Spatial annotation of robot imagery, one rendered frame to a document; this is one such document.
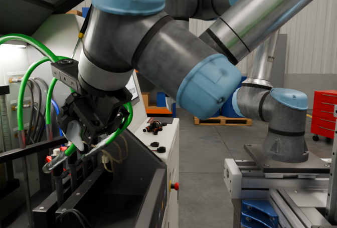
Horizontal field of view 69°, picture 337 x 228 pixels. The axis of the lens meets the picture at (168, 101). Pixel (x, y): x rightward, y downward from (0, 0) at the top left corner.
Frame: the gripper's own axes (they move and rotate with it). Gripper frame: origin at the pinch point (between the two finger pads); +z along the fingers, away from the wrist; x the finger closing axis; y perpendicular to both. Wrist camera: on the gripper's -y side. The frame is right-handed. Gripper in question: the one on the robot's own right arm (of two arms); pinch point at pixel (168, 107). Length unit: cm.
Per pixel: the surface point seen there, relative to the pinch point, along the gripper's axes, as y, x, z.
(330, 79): 381, 667, 39
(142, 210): -6.5, -8.8, 28.2
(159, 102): -81, 515, 88
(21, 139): -44.6, -4.7, 10.0
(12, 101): -56, 8, 1
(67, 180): -31.8, -2.8, 23.5
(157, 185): -4.3, 5.8, 28.2
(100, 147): -19.7, -4.8, 11.6
